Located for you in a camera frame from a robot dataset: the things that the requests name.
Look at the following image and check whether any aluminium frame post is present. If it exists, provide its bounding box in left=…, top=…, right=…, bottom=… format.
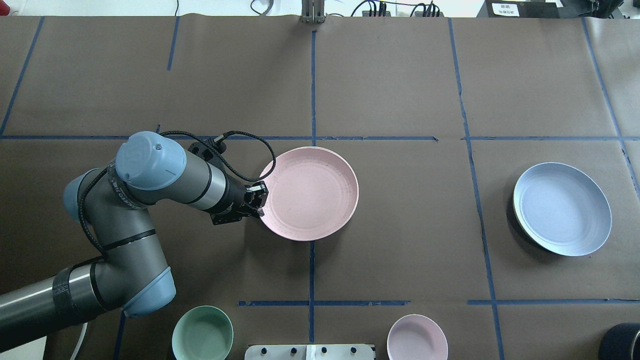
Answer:
left=301, top=0, right=326, bottom=24

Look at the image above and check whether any green bowl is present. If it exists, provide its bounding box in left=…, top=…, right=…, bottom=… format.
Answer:
left=171, top=305, right=234, bottom=360

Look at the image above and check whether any pink bowl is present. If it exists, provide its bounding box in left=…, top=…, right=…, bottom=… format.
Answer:
left=386, top=314, right=449, bottom=360

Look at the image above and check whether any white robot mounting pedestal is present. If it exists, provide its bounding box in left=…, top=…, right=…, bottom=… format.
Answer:
left=244, top=343, right=377, bottom=360

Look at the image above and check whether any blue plate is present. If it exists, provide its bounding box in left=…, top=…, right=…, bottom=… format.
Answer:
left=512, top=162, right=613, bottom=256

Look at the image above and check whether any pink plate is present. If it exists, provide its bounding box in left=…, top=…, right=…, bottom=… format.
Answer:
left=260, top=146, right=359, bottom=242

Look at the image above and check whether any black box with label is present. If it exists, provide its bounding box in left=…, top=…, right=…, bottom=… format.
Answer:
left=476, top=0, right=560, bottom=19

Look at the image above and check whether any dark blue saucepan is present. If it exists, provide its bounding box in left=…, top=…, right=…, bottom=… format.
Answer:
left=598, top=322, right=640, bottom=360

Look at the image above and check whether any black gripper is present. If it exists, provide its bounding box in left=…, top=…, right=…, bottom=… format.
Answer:
left=188, top=141, right=269, bottom=225

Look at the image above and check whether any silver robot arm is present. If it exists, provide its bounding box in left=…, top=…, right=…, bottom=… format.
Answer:
left=1, top=130, right=269, bottom=352

